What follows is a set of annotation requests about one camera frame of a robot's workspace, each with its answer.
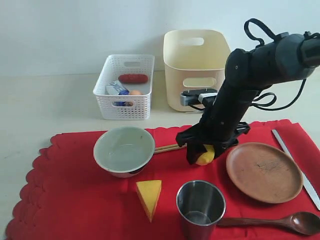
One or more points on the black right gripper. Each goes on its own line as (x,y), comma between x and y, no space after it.
(219,126)

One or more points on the yellow lemon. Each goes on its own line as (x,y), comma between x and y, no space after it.
(207,157)

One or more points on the brown egg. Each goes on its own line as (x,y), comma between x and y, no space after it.
(135,93)

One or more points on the red sausage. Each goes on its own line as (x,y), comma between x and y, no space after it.
(133,78)

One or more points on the blue white milk carton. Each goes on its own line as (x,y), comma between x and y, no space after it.
(117,88)

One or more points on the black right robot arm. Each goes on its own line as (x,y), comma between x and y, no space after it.
(290,57)

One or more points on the lower wooden chopstick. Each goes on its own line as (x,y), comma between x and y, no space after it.
(169,149)

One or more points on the wooden chopstick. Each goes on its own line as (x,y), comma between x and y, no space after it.
(169,149)
(168,146)

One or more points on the upper wooden chopstick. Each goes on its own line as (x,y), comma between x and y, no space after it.
(168,146)

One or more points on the stainless steel cup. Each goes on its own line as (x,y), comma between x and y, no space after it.
(201,205)

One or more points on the brown wooden plate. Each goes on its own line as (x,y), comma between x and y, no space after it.
(264,173)

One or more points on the yellow cheese wedge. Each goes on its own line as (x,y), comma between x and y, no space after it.
(148,193)

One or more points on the white ceramic bowl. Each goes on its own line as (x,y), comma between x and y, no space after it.
(124,151)

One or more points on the cream plastic bin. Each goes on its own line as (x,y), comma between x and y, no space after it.
(193,59)

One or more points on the dark wooden spoon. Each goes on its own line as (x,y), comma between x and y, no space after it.
(305,223)

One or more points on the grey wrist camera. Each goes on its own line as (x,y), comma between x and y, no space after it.
(195,97)

